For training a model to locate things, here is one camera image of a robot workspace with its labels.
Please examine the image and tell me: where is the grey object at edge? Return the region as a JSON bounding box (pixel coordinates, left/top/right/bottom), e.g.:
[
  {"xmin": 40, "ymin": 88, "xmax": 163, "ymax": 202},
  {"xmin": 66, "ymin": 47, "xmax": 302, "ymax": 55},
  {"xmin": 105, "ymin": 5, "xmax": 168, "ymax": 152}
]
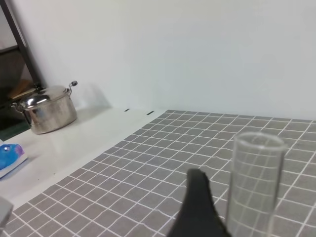
[{"xmin": 0, "ymin": 197, "xmax": 13, "ymax": 229}]

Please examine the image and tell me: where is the black metal shelf frame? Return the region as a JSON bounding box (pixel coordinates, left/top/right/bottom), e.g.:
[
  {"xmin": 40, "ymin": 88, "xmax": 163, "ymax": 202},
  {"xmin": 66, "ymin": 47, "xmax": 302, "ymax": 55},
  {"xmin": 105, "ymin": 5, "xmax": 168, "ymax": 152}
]
[{"xmin": 0, "ymin": 0, "xmax": 42, "ymax": 106}]

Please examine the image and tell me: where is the clear glass test tube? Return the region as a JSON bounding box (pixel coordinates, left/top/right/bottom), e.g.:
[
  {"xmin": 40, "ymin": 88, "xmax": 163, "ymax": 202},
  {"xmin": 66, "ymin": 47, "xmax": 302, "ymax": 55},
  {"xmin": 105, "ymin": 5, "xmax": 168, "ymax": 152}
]
[{"xmin": 225, "ymin": 132, "xmax": 286, "ymax": 237}]

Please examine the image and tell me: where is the blue printed white box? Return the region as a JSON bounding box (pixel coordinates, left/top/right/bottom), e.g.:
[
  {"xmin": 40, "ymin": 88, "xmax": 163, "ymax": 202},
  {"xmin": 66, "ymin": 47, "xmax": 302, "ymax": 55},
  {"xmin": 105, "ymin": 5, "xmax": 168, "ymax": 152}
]
[{"xmin": 0, "ymin": 144, "xmax": 28, "ymax": 179}]

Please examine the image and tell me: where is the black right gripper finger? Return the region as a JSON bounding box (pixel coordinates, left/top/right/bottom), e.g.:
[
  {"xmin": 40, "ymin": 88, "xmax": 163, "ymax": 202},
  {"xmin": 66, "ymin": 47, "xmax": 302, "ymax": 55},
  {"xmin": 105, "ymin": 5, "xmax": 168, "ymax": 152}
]
[{"xmin": 167, "ymin": 168, "xmax": 231, "ymax": 237}]

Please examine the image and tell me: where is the grey white-checked tablecloth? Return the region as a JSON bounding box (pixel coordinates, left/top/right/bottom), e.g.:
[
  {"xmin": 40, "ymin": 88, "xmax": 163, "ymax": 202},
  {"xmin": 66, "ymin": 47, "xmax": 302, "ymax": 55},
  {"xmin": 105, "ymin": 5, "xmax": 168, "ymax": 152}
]
[{"xmin": 3, "ymin": 111, "xmax": 316, "ymax": 237}]

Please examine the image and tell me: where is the stainless steel lidded pot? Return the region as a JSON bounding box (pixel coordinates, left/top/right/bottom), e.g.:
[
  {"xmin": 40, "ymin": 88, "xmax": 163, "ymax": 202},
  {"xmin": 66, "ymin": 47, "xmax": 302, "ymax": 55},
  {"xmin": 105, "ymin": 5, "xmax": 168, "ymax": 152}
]
[{"xmin": 11, "ymin": 80, "xmax": 78, "ymax": 134}]

